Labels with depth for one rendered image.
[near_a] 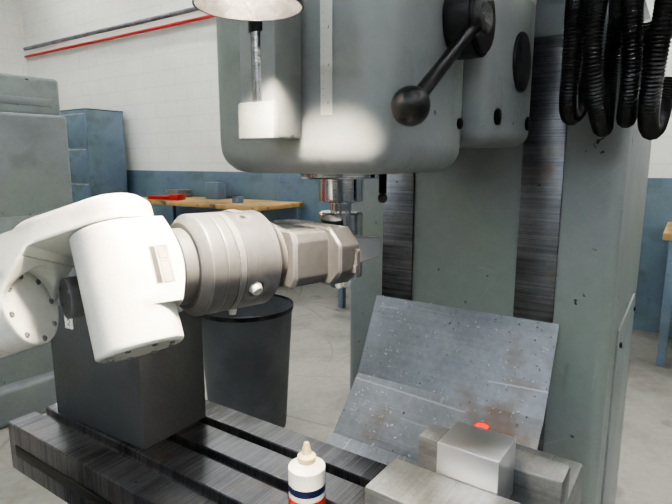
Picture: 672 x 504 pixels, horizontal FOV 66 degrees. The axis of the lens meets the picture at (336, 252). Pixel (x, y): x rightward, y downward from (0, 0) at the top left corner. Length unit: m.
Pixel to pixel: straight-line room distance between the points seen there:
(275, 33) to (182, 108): 6.81
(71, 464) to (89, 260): 0.49
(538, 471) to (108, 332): 0.41
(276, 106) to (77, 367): 0.59
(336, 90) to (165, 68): 7.11
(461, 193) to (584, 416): 0.39
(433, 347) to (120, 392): 0.50
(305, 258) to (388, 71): 0.18
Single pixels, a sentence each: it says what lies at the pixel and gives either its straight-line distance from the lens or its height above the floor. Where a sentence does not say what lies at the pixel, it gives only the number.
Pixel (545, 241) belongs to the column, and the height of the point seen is 1.20.
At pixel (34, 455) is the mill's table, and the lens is 0.96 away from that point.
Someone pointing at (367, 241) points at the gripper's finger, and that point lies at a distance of 0.54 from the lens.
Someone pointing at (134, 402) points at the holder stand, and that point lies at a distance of 0.82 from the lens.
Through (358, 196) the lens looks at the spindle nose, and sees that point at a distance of 0.54.
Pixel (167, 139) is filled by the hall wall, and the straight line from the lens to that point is 7.48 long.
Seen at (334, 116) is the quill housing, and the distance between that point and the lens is 0.45.
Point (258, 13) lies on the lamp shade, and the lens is 0.42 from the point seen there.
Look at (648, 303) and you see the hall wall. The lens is 4.78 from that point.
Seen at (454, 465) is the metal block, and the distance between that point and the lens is 0.54.
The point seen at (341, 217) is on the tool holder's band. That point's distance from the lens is 0.53.
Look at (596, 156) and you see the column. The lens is 0.84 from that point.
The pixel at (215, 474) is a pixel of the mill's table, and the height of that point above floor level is 0.92.
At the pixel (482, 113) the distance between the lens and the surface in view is 0.60.
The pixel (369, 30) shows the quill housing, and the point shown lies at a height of 1.42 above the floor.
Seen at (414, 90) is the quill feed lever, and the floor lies 1.37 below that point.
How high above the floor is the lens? 1.32
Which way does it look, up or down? 10 degrees down
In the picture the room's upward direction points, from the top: straight up
